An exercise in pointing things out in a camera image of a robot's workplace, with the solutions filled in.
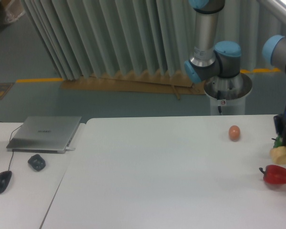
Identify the red bell pepper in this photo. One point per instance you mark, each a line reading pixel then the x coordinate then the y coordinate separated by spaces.
pixel 274 174

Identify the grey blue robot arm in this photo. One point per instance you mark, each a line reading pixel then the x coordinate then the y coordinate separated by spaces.
pixel 219 64

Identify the brown egg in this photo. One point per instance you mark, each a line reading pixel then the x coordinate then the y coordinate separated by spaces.
pixel 234 133

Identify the silver closed laptop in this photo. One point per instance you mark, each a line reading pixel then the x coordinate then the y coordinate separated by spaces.
pixel 49 134

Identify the small black controller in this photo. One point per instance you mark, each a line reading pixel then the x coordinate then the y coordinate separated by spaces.
pixel 37 162

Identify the yellow bread loaf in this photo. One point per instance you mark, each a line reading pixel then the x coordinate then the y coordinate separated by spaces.
pixel 278 155

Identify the black computer mouse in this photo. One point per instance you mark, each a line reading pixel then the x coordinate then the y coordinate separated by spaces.
pixel 5 177

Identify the brown cardboard sheet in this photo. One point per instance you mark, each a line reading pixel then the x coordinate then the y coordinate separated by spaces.
pixel 111 85

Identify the grey pleated curtain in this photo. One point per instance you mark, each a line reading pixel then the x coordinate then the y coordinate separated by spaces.
pixel 96 37

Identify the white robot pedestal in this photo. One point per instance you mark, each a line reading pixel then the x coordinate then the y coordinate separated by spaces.
pixel 227 96

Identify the green bell pepper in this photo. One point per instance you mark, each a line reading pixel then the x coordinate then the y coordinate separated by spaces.
pixel 277 142

